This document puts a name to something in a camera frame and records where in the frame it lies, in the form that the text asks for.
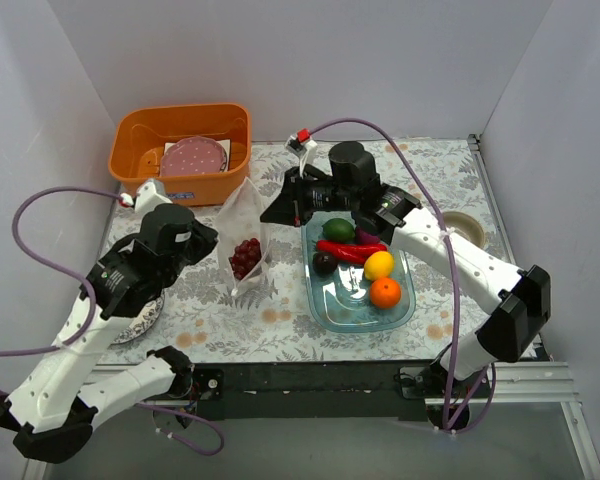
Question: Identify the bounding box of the clear zip top bag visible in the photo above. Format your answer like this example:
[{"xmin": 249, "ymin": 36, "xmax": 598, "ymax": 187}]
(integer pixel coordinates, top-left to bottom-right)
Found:
[{"xmin": 214, "ymin": 178, "xmax": 271, "ymax": 300}]

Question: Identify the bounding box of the dark red grape bunch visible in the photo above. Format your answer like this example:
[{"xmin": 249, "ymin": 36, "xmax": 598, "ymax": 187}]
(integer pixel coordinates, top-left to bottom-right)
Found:
[{"xmin": 229, "ymin": 238, "xmax": 262, "ymax": 280}]

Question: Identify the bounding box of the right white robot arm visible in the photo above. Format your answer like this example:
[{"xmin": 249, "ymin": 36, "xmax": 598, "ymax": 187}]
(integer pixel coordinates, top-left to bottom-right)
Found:
[{"xmin": 260, "ymin": 137, "xmax": 551, "ymax": 398}]

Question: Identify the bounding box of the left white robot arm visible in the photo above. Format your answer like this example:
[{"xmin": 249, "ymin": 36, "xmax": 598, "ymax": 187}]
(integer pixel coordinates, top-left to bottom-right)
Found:
[{"xmin": 0, "ymin": 203, "xmax": 218, "ymax": 464}]

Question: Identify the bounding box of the green lime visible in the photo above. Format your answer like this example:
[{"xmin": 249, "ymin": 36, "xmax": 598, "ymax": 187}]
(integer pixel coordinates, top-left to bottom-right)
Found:
[{"xmin": 322, "ymin": 218, "xmax": 355, "ymax": 243}]

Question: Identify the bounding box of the blue patterned plate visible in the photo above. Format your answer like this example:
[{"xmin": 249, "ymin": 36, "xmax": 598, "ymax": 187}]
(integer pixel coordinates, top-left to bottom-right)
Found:
[{"xmin": 112, "ymin": 293, "xmax": 165, "ymax": 345}]

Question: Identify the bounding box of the purple red onion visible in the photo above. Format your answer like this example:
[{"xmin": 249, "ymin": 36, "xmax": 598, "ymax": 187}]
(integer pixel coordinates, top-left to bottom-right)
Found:
[{"xmin": 355, "ymin": 227, "xmax": 381, "ymax": 245}]

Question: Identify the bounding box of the dark purple plum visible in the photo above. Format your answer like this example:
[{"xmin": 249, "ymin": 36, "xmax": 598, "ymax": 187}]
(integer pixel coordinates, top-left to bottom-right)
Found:
[{"xmin": 312, "ymin": 251, "xmax": 339, "ymax": 276}]

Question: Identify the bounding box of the upper red chili pepper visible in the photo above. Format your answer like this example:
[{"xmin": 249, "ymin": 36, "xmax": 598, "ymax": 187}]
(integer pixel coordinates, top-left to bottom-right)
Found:
[{"xmin": 349, "ymin": 243, "xmax": 387, "ymax": 257}]

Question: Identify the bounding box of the red chili pepper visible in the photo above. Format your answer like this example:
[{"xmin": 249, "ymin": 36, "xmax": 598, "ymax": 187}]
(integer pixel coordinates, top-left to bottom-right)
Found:
[
  {"xmin": 316, "ymin": 240, "xmax": 366, "ymax": 265},
  {"xmin": 349, "ymin": 243, "xmax": 387, "ymax": 257}
]

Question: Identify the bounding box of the lower red chili pepper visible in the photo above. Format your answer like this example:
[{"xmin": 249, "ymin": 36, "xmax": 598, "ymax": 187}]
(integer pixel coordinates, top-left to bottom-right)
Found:
[{"xmin": 316, "ymin": 240, "xmax": 366, "ymax": 265}]

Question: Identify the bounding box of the yellow lemon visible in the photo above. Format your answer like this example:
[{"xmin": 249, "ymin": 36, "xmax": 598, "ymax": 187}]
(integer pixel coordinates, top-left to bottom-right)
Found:
[{"xmin": 364, "ymin": 251, "xmax": 395, "ymax": 282}]

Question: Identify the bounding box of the clear blue plastic tray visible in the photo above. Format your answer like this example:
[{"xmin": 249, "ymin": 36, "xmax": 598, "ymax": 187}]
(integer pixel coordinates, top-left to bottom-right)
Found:
[{"xmin": 301, "ymin": 212, "xmax": 416, "ymax": 334}]

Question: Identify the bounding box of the pink dotted plate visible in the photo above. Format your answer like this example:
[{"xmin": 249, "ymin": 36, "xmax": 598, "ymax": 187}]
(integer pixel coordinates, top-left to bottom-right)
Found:
[{"xmin": 160, "ymin": 136, "xmax": 230, "ymax": 177}]

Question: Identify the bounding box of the orange fruit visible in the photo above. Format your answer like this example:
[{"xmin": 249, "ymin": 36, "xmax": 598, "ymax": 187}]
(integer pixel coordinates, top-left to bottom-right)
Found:
[{"xmin": 369, "ymin": 277, "xmax": 402, "ymax": 309}]

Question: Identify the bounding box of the beige ceramic bowl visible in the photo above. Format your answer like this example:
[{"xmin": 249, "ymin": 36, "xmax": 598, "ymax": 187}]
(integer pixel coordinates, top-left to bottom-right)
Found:
[{"xmin": 443, "ymin": 211, "xmax": 486, "ymax": 248}]

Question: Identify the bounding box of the orange plastic basket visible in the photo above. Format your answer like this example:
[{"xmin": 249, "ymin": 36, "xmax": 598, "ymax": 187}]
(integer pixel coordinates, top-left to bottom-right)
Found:
[{"xmin": 108, "ymin": 103, "xmax": 251, "ymax": 206}]

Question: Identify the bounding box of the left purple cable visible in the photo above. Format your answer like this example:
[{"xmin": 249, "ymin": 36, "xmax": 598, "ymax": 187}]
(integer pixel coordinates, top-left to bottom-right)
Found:
[{"xmin": 0, "ymin": 186, "xmax": 226, "ymax": 456}]

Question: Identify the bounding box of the aluminium frame rail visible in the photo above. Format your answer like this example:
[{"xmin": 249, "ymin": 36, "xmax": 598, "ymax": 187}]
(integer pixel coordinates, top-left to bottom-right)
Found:
[{"xmin": 25, "ymin": 361, "xmax": 600, "ymax": 479}]

